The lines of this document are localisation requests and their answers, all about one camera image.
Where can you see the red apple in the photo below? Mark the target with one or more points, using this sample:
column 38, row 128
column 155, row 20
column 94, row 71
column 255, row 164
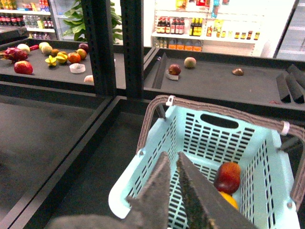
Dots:
column 23, row 67

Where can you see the light blue plastic basket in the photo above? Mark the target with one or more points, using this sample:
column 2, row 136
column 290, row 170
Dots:
column 210, row 140

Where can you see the green red peach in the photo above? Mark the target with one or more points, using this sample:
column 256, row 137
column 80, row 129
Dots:
column 190, row 62

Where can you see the drinks shelf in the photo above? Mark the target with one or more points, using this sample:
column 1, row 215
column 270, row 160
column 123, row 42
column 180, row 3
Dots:
column 32, row 16

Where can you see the red orange mango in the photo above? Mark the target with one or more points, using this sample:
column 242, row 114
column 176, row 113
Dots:
column 227, row 178

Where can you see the black right display tray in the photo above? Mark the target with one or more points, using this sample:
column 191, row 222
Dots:
column 83, row 180

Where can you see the black display tray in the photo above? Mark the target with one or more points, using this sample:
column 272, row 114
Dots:
column 39, row 126
column 83, row 180

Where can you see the dark red pomegranate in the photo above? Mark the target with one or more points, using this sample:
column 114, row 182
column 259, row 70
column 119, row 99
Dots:
column 174, row 69

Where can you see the black left display tray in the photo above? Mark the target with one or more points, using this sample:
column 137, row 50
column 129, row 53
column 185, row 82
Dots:
column 39, row 126

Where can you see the white shelf with sauce bottles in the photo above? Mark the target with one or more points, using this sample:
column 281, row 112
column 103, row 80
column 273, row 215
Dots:
column 228, row 27

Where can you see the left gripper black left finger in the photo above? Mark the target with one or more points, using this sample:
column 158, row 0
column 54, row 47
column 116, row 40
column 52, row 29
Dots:
column 149, row 209

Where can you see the orange fruit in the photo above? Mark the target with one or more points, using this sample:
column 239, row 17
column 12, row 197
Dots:
column 74, row 57

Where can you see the red dragon fruit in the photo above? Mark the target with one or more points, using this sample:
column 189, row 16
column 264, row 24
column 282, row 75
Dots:
column 14, row 54

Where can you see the yellow lemon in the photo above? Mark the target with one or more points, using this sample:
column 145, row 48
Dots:
column 229, row 199

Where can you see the yellow star fruit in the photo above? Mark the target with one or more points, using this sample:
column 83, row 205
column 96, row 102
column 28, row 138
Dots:
column 51, row 61

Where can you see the black shelf post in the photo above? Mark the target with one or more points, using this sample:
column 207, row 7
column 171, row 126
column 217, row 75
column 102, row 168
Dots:
column 98, row 25

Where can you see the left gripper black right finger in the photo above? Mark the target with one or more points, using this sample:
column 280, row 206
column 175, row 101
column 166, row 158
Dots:
column 204, row 206

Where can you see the brown chestnut fruit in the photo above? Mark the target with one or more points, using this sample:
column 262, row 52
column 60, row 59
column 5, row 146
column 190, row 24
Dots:
column 238, row 72

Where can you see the white tape roll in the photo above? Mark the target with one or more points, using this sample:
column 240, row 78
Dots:
column 77, row 68

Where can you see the green potted plant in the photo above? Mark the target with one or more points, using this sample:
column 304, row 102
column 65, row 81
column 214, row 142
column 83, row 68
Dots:
column 75, row 21

